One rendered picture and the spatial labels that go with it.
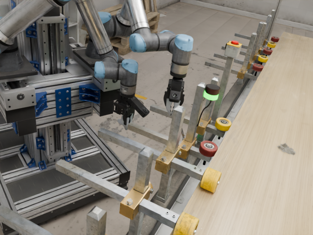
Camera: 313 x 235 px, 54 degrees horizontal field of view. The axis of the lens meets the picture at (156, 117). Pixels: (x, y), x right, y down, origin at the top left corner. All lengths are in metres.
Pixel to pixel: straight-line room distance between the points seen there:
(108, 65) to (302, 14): 7.90
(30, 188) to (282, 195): 1.50
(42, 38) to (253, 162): 1.20
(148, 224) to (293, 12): 8.14
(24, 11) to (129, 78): 0.49
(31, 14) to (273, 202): 1.17
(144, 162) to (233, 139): 0.66
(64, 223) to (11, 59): 1.12
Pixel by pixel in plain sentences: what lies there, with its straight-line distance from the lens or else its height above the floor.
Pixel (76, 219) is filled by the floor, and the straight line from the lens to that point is 2.20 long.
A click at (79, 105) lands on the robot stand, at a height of 0.77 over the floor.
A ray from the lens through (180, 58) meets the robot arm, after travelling 1.26.
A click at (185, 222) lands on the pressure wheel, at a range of 0.95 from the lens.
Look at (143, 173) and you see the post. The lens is 0.96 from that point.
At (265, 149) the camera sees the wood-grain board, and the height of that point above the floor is 0.90.
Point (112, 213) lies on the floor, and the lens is 2.22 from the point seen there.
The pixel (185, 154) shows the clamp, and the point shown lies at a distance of 1.40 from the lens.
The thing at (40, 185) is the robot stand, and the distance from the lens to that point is 2.14.
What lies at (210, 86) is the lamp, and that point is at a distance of 1.31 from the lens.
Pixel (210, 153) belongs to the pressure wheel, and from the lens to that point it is 1.37.
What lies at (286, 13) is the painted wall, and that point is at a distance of 9.01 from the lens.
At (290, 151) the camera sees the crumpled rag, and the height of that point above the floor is 0.91.
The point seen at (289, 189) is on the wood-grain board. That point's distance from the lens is 1.33.
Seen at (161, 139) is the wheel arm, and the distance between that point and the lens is 1.46.
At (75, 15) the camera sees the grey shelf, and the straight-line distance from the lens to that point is 4.39.
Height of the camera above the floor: 1.70
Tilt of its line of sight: 31 degrees down
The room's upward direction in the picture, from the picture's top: 9 degrees clockwise
